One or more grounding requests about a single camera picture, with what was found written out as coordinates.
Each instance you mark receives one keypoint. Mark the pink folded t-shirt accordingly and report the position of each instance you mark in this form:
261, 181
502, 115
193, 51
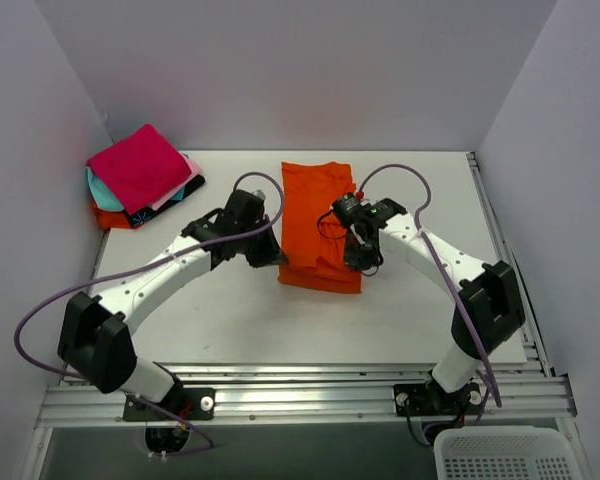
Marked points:
180, 185

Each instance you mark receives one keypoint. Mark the aluminium mounting rail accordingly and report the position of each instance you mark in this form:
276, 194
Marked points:
323, 393

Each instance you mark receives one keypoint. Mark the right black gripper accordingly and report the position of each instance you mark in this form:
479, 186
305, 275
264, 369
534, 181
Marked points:
358, 248

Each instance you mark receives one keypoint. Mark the black folded t-shirt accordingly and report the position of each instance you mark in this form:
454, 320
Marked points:
142, 216

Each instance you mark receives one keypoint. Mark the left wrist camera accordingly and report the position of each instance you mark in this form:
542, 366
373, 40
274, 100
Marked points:
260, 194

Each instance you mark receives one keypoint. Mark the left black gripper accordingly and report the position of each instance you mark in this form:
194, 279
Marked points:
266, 245

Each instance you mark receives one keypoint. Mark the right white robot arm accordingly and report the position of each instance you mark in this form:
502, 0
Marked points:
487, 299

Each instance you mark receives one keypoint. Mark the orange t-shirt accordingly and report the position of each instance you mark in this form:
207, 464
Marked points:
107, 220
311, 237

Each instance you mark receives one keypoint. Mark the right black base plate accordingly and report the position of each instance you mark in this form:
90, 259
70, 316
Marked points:
429, 399

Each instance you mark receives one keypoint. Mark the magenta folded t-shirt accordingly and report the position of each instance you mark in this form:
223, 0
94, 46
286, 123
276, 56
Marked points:
140, 168

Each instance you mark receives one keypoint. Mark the orange folded t-shirt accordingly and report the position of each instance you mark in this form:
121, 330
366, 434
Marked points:
107, 220

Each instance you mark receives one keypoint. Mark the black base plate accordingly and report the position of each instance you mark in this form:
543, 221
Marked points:
188, 403
429, 399

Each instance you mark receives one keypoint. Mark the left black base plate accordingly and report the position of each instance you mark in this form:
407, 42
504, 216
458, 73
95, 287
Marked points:
188, 403

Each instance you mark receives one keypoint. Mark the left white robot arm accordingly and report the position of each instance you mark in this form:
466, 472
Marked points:
97, 333

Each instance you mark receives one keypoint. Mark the white plastic basket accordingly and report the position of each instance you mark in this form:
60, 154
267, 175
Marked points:
505, 452

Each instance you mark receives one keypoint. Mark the teal folded t-shirt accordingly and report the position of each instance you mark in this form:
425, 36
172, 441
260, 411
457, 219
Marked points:
101, 194

